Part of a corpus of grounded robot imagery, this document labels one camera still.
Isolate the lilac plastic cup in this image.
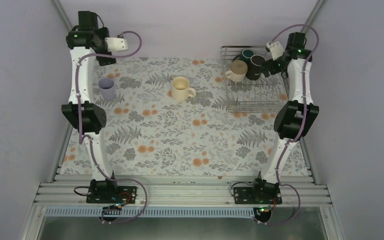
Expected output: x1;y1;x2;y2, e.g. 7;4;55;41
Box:
98;78;116;101

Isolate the cream ribbed mug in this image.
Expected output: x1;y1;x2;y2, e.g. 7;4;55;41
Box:
171;76;197;102

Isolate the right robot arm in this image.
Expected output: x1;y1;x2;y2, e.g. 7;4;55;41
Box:
250;32;319;204

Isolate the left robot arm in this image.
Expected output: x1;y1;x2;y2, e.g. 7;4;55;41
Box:
61;10;120;203

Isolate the black mug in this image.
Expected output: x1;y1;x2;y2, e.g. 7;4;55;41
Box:
245;54;266;81

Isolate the dark green mug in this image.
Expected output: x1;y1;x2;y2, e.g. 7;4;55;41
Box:
238;48;255;65

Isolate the beige white mug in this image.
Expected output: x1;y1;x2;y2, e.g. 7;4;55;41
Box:
224;60;248;83

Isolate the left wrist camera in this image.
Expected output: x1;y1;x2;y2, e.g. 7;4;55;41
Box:
104;37;129;52

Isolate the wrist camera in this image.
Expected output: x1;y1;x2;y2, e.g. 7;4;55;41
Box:
266;41;285;61
104;37;129;52

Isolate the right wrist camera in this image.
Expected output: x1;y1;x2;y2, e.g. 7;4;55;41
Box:
266;41;285;61

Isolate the metal wire dish rack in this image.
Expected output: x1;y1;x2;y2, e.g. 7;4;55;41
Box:
220;45;289;113

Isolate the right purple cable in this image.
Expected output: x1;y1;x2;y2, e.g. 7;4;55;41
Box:
253;23;320;227

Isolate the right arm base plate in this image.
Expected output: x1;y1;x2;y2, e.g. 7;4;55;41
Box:
232;186;283;205

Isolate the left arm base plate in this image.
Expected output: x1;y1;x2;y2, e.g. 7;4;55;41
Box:
86;186;138;205

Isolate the aluminium front rail frame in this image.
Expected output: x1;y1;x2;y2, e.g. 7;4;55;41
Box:
21;174;343;240

